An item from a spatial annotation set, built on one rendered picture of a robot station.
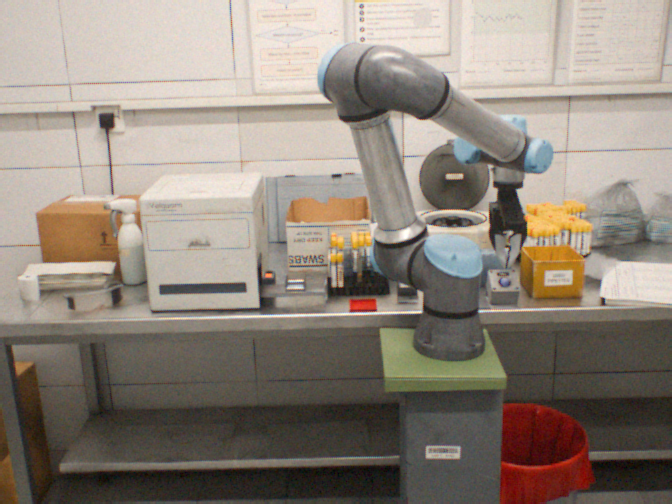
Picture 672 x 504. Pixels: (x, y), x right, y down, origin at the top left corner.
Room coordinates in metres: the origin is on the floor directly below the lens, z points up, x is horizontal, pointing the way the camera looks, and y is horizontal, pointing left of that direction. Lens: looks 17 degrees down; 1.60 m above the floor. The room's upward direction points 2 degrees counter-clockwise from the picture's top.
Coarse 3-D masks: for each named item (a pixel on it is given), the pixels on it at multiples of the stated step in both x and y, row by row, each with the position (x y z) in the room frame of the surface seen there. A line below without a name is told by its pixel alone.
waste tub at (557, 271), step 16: (528, 256) 1.89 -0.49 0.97; (544, 256) 1.97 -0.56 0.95; (560, 256) 1.97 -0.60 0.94; (576, 256) 1.91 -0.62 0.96; (528, 272) 1.89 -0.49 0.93; (544, 272) 1.85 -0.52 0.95; (560, 272) 1.85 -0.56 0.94; (576, 272) 1.85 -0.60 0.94; (528, 288) 1.88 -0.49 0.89; (544, 288) 1.85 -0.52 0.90; (560, 288) 1.85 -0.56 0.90; (576, 288) 1.85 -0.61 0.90
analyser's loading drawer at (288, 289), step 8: (296, 280) 1.90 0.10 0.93; (304, 280) 1.85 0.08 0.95; (264, 288) 1.88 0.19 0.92; (272, 288) 1.88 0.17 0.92; (280, 288) 1.88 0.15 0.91; (288, 288) 1.85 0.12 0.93; (296, 288) 1.85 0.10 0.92; (304, 288) 1.85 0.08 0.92; (312, 288) 1.87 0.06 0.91; (320, 288) 1.87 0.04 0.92; (264, 296) 1.85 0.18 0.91; (272, 296) 1.85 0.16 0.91; (280, 296) 1.85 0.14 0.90; (288, 296) 1.85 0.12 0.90; (296, 296) 1.85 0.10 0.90
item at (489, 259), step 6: (486, 252) 1.93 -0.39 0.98; (492, 252) 1.93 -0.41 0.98; (486, 258) 1.93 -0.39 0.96; (492, 258) 1.93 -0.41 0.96; (486, 264) 1.93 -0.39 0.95; (492, 264) 1.93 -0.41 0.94; (498, 264) 1.93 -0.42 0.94; (486, 270) 1.93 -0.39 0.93; (486, 276) 1.93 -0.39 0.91; (480, 282) 1.92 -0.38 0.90; (480, 288) 1.91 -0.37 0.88
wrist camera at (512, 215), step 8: (504, 192) 1.78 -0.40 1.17; (512, 192) 1.78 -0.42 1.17; (504, 200) 1.76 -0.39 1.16; (512, 200) 1.75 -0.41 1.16; (504, 208) 1.73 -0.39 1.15; (512, 208) 1.73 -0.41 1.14; (520, 208) 1.73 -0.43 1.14; (504, 216) 1.71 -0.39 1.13; (512, 216) 1.70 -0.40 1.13; (520, 216) 1.70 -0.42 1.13; (504, 224) 1.70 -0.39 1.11; (512, 224) 1.69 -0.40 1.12; (520, 224) 1.69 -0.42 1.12
